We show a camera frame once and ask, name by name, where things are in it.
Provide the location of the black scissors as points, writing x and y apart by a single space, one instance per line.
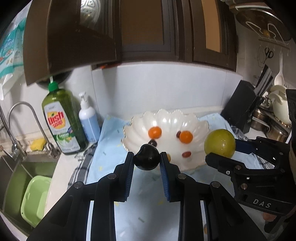
268 54

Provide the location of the white wire wall rack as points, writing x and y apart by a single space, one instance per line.
262 20

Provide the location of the brown longan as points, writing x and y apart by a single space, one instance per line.
169 157

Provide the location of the black knife block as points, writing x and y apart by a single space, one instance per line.
245 99

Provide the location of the checkered dish towel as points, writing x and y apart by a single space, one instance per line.
82 170

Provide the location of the plastic wipes package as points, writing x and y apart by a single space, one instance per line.
12 58

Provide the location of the white blue pump bottle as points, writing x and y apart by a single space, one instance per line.
88 119

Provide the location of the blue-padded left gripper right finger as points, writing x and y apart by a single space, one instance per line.
172 184

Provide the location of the stainless steel pot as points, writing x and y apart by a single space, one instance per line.
267 123

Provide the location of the green dish soap bottle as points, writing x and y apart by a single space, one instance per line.
61 115

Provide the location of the dark plum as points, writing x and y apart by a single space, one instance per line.
153 142
147 158

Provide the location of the orange tangerine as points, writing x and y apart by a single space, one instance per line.
186 137
155 132

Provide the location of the light blue cloth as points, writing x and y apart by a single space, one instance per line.
147 215

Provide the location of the left chrome faucet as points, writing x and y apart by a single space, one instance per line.
16 150

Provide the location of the white ladle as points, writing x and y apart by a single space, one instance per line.
279 79

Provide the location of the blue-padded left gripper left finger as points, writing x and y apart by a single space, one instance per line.
124 173

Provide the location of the stainless steel sink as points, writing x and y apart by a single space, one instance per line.
15 177

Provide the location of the dark wooden wall cabinet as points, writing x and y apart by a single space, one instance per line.
127 31

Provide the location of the white scalloped ceramic bowl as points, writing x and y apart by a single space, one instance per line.
136 134

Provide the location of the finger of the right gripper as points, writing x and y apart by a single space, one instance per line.
236 170
263 147

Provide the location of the green plastic basin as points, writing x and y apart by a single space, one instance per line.
34 200

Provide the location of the green round fruit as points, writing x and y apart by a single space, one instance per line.
220 142

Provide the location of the cream ceramic teapot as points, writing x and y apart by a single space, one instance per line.
280 105

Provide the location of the yellow sponge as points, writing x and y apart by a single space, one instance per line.
38 144

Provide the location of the chrome faucet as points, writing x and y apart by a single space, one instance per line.
16 150
27 125

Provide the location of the right chrome faucet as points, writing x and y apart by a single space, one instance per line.
27 125

